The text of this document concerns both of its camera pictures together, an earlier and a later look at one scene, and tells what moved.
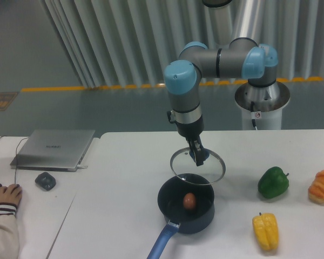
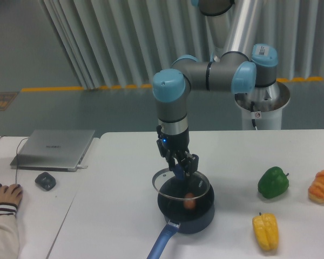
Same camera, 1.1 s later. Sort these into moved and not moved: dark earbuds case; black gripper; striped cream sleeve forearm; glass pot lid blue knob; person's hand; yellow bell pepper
Moved: glass pot lid blue knob; black gripper
Not moved: yellow bell pepper; person's hand; dark earbuds case; striped cream sleeve forearm
